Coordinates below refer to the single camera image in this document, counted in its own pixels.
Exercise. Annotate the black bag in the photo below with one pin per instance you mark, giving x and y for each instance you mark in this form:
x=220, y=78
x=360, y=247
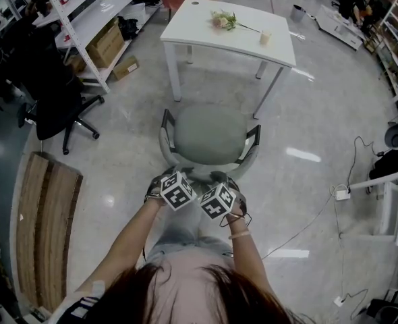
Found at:
x=128, y=27

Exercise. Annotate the person's grey jeans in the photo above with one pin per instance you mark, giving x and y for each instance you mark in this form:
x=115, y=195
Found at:
x=185, y=224

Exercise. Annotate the white shelving unit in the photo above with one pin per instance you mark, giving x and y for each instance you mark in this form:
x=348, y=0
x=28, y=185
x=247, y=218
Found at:
x=396, y=56

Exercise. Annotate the pink flower bouquet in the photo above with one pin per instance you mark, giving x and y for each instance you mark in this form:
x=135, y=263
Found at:
x=223, y=20

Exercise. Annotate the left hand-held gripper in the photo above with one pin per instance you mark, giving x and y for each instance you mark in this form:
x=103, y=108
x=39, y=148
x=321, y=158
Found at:
x=176, y=194

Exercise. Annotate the person's striped sleeve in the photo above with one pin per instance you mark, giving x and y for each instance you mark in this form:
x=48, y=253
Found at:
x=79, y=304

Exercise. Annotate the low white cabinet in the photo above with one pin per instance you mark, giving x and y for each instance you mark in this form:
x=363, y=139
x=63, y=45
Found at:
x=340, y=27

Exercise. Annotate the person's right forearm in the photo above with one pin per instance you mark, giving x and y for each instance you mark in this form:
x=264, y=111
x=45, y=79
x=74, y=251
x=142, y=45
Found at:
x=249, y=251

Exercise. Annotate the black office chair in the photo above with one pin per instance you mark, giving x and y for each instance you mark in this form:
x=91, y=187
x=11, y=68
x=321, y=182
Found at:
x=55, y=89

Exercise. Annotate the small cardboard box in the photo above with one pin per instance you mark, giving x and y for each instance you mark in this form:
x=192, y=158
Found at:
x=125, y=67

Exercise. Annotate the person's pink shirt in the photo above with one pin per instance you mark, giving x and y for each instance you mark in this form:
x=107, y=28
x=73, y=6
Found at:
x=189, y=282

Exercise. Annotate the grey padded chair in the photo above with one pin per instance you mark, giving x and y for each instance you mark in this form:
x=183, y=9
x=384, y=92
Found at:
x=209, y=134

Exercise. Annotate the corrugated cardboard sheets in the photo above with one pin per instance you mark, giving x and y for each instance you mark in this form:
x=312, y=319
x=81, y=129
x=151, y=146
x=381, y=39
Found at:
x=45, y=228

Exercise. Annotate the grey waste bin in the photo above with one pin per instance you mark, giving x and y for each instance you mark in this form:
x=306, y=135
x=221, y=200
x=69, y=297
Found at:
x=297, y=13

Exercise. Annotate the person's left forearm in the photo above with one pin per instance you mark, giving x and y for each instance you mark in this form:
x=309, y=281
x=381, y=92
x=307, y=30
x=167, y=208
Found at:
x=124, y=245

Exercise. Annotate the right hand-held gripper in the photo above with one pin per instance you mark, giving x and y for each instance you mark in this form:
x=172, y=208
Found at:
x=217, y=202

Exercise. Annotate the white power adapter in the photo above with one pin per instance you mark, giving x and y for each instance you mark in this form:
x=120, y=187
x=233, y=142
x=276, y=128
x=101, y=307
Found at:
x=338, y=301

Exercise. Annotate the small beige cup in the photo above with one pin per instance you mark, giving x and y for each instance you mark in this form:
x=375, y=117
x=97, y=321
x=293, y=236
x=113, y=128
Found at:
x=264, y=38

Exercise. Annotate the white side table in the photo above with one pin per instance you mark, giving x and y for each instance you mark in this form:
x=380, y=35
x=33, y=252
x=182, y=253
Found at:
x=388, y=211

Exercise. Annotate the white power strip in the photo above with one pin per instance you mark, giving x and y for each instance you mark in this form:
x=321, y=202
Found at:
x=341, y=194

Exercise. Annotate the white metal shelf rack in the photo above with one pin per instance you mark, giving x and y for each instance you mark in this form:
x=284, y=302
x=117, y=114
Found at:
x=94, y=15

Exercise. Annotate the large cardboard box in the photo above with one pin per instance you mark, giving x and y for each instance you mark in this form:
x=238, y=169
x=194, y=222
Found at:
x=105, y=44

